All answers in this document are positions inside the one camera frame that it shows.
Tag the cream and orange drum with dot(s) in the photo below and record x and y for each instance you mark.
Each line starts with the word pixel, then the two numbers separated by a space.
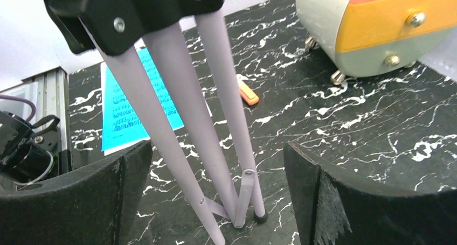
pixel 365 38

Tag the blue sheet music page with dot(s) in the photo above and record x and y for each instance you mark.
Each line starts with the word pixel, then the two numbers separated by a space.
pixel 127 68

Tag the aluminium frame rail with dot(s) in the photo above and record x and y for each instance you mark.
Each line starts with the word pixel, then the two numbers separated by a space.
pixel 49 93

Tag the orange and grey marker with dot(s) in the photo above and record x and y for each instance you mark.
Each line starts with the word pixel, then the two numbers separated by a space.
pixel 247 94

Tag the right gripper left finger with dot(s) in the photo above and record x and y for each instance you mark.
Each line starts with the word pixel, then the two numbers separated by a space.
pixel 95 204

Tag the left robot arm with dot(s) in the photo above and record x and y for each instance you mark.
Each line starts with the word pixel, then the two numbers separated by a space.
pixel 31 153

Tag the silver tripod music stand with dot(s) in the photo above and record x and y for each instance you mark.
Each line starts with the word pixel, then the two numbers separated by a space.
pixel 114 26

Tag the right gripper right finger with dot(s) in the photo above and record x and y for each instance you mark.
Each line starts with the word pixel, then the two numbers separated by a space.
pixel 333 205

